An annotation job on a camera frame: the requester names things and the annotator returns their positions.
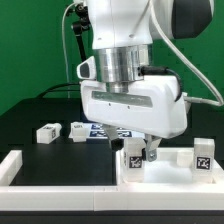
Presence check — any black cable bundle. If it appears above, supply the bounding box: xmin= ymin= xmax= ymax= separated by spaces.
xmin=36 ymin=81 xmax=83 ymax=99

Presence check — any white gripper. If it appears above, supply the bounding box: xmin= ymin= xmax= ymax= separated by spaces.
xmin=77 ymin=56 xmax=187 ymax=162

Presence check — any white U-shaped obstacle fence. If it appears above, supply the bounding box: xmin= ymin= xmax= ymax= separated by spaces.
xmin=0 ymin=150 xmax=224 ymax=211

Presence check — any white sheet with tag markers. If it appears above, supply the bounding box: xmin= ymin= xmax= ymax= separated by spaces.
xmin=71 ymin=122 xmax=144 ymax=139

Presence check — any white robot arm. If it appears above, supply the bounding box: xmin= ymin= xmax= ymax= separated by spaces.
xmin=77 ymin=0 xmax=214 ymax=161

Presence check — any white square table top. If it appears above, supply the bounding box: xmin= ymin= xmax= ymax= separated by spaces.
xmin=116 ymin=148 xmax=224 ymax=184

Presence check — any white hanging cable left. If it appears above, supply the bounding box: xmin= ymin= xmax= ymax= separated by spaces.
xmin=61 ymin=2 xmax=76 ymax=99

